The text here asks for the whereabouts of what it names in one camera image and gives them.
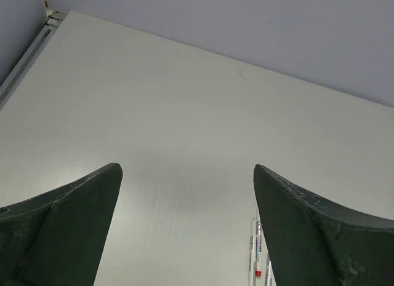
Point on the red marker pen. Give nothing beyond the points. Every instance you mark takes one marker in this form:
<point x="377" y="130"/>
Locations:
<point x="258" y="265"/>

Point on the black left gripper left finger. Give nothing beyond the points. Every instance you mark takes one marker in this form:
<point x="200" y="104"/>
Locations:
<point x="58" y="237"/>

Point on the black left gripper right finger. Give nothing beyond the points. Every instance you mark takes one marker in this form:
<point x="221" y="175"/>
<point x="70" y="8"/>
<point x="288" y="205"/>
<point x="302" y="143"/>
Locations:
<point x="314" y="241"/>

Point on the white marker pen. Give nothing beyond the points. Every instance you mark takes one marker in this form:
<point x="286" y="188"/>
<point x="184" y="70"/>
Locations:
<point x="252" y="252"/>

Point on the aluminium table edge rail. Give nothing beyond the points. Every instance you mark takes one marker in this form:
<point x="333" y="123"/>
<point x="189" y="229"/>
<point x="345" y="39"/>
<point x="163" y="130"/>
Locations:
<point x="31" y="54"/>

